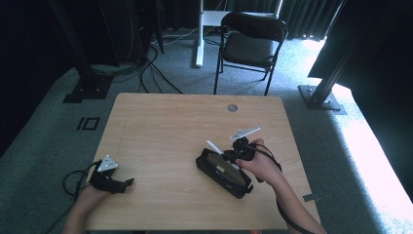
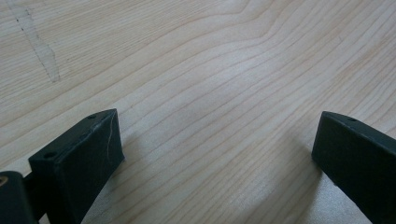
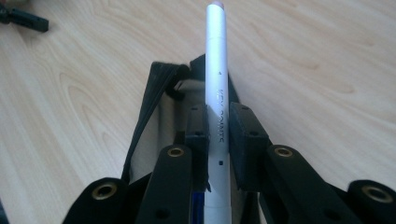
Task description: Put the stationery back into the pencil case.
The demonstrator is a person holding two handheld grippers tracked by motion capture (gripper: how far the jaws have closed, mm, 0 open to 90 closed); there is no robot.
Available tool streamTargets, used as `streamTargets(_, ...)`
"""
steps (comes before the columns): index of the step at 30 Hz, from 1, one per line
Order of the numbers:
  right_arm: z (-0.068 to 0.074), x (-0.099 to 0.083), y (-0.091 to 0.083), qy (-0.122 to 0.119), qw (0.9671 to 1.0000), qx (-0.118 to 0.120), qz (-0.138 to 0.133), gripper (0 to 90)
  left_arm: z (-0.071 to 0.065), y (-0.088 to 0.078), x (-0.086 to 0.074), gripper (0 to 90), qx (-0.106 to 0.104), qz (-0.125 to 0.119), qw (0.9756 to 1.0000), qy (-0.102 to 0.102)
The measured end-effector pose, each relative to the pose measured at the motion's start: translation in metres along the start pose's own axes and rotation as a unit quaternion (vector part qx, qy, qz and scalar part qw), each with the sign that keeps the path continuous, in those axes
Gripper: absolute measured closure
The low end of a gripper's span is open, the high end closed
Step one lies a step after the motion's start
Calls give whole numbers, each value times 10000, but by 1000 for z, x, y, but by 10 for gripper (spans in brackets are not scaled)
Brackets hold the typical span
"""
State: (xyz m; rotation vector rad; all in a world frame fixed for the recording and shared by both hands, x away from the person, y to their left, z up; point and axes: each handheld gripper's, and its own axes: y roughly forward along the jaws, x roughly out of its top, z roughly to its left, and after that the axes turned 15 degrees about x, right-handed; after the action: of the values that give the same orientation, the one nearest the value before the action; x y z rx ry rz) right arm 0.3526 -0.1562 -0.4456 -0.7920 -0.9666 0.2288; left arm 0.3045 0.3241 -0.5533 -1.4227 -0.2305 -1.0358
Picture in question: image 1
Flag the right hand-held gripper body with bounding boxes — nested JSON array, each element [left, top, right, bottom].
[[229, 126, 261, 162]]

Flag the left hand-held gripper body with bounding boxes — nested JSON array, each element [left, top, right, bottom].
[[89, 154, 127, 195]]

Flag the black mesh pencil case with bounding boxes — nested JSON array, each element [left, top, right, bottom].
[[195, 147, 254, 200]]

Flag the person's left hand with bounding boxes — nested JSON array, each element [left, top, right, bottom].
[[76, 186, 111, 213]]

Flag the person's right hand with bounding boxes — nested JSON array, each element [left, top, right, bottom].
[[235, 138, 282, 187]]

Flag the grey tape piece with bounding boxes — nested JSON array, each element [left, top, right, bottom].
[[302, 192, 322, 203]]

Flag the black metal stand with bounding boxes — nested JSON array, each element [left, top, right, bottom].
[[48, 0, 115, 104], [297, 32, 355, 116]]

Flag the black folding chair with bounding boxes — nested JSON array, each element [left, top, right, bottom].
[[212, 11, 289, 97]]

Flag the black cloth screen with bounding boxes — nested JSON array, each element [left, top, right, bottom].
[[307, 0, 413, 196]]

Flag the right hand-held gripper cable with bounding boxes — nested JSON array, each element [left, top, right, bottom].
[[247, 143, 313, 234]]

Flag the hand-held gripper cable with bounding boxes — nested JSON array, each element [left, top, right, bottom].
[[247, 143, 313, 234], [45, 161, 100, 234]]

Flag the left hand-held gripper cable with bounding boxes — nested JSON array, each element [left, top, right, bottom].
[[45, 161, 100, 234]]

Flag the black floor cables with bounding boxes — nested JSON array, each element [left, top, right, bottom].
[[91, 45, 183, 96]]

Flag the white floor cable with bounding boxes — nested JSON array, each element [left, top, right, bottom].
[[150, 26, 200, 47]]

